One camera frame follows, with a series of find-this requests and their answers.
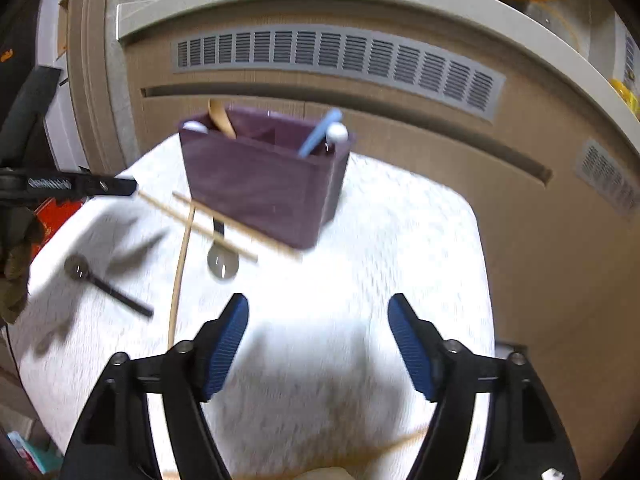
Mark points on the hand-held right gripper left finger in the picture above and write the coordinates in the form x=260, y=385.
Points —
x=225, y=345

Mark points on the person's left forearm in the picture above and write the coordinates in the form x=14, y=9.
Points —
x=17, y=260

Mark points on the white lace tablecloth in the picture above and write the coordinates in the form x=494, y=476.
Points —
x=350, y=240

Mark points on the purple utensil holder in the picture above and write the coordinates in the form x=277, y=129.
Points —
x=260, y=190

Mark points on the wooden spoon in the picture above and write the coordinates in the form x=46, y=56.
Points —
x=220, y=117

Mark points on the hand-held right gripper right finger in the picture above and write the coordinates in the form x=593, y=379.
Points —
x=412, y=345

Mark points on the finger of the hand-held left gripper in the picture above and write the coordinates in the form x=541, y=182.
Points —
x=107, y=186

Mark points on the short grey vent grille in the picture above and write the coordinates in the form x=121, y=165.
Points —
x=607, y=177

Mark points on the long grey vent grille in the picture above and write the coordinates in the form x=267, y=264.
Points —
x=340, y=60

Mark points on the glass lid with yellow rim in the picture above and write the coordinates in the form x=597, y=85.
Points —
x=570, y=15

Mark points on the white plastic spoon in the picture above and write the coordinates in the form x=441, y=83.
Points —
x=195, y=127
x=337, y=133

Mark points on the metal spoon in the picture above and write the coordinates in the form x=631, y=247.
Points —
x=77, y=266
x=222, y=264

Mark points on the blue plastic spoon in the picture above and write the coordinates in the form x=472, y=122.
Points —
x=315, y=140

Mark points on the red box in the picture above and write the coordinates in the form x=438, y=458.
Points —
x=50, y=225

